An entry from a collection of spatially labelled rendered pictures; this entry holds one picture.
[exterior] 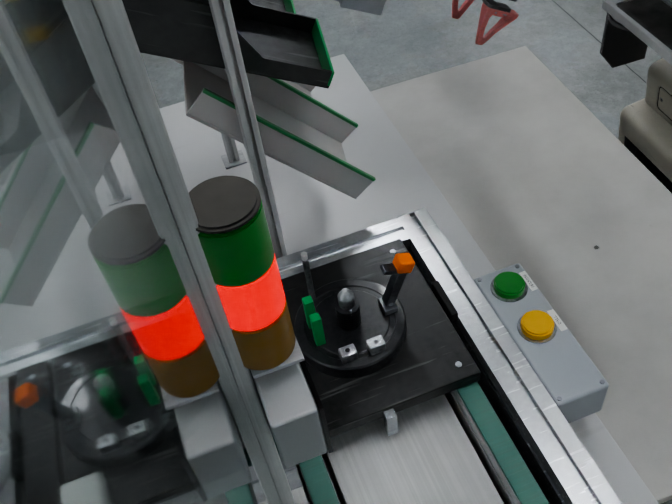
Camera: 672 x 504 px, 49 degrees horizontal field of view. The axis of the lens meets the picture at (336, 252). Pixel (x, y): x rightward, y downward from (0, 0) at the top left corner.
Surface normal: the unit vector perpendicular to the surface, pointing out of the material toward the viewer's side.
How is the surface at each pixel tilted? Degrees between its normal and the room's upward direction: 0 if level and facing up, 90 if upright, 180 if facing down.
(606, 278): 0
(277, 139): 90
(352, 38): 0
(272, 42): 25
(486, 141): 0
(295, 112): 90
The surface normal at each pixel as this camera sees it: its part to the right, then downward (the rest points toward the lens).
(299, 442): 0.34, 0.67
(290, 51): 0.32, -0.69
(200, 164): -0.11, -0.66
